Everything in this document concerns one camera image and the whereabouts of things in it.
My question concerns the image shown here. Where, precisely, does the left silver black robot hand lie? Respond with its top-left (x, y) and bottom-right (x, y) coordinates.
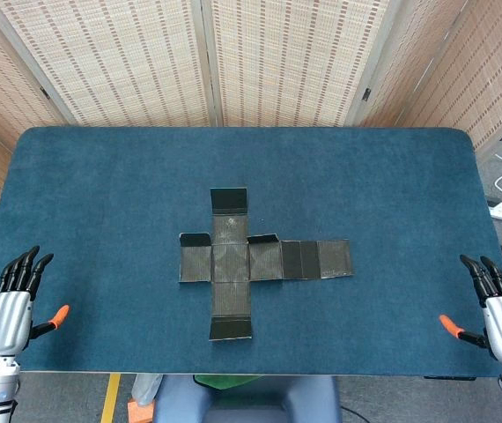
top-left (0, 245), bottom-right (70, 357)

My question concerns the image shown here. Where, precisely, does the black foldable cardboard box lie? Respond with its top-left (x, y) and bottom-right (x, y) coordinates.
top-left (178, 187), bottom-right (356, 343)

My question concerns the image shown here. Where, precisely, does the yellow floor tape strip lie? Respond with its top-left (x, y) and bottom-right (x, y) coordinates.
top-left (100, 373), bottom-right (122, 423)

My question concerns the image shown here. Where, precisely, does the grey plastic bag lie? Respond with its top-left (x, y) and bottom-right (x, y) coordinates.
top-left (131, 373), bottom-right (164, 407)

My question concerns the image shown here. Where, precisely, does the orange block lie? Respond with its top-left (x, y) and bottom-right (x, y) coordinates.
top-left (127, 398), bottom-right (155, 423)

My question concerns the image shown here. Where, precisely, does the green cloth piece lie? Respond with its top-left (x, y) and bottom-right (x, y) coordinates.
top-left (192, 374), bottom-right (263, 391)

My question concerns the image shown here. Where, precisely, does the blue robot torso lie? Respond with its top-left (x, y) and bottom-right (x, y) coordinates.
top-left (151, 375), bottom-right (343, 423)

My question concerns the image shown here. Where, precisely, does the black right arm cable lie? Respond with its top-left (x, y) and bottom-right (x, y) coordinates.
top-left (341, 404), bottom-right (366, 423)

